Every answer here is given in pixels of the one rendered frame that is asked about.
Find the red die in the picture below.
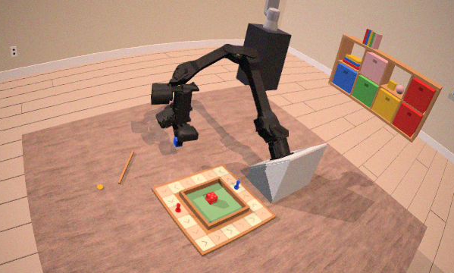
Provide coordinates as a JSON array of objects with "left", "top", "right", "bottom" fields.
[{"left": 205, "top": 192, "right": 218, "bottom": 205}]

